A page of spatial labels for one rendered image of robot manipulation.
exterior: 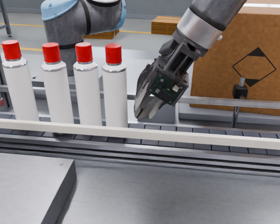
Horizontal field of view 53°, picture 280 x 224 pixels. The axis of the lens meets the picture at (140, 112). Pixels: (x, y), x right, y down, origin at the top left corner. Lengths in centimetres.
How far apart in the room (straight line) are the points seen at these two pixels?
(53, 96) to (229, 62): 45
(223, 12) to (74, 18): 54
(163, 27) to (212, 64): 416
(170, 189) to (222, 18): 34
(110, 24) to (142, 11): 513
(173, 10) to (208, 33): 548
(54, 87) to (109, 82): 12
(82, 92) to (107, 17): 41
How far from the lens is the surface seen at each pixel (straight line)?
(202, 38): 51
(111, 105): 61
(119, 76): 58
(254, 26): 77
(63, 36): 93
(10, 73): 66
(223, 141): 62
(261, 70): 81
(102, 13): 96
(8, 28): 525
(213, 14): 50
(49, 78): 62
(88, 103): 63
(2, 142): 74
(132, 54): 133
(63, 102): 64
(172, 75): 51
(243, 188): 63
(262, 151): 66
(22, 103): 69
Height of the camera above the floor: 125
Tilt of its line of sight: 30 degrees down
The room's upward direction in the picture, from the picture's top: straight up
